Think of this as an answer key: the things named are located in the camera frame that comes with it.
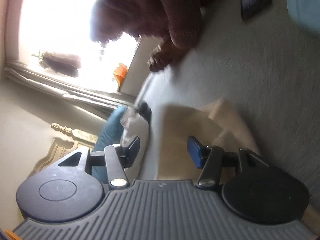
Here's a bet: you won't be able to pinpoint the white shirt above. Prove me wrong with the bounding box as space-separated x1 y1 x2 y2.
120 107 150 170

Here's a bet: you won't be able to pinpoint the grey curtain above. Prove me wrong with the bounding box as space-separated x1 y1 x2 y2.
5 60 137 120

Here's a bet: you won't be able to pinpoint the hanging brown clothes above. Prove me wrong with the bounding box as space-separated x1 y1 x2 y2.
32 51 82 78

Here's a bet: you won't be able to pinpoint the cream carved bed headboard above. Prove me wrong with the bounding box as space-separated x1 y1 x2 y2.
32 122 99 173

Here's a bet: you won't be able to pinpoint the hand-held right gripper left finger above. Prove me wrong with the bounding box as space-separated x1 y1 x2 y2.
58 135 140 188

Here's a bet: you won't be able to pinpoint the light blue cloth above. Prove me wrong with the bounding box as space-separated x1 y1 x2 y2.
286 0 320 34

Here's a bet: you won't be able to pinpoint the cream jacket with black stripes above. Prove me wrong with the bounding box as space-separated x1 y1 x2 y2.
155 99 260 180

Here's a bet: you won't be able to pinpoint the dark rectangular object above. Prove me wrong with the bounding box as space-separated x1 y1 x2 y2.
239 0 273 20

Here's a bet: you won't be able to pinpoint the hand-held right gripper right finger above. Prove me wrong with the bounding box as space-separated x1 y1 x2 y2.
188 135 263 188

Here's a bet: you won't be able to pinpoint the orange bag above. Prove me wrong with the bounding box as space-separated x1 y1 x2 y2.
112 62 128 90

